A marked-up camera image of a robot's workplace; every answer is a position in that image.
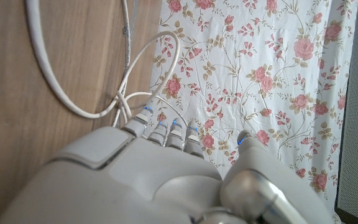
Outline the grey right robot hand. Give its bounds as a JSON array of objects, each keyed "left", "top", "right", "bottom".
[{"left": 0, "top": 106, "right": 338, "bottom": 224}]

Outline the white Ethernet cable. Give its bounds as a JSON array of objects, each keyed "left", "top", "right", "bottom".
[{"left": 25, "top": 0, "right": 189, "bottom": 128}]

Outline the floral backdrop cloth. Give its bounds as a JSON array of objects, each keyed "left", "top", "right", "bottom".
[{"left": 149, "top": 0, "right": 358, "bottom": 224}]

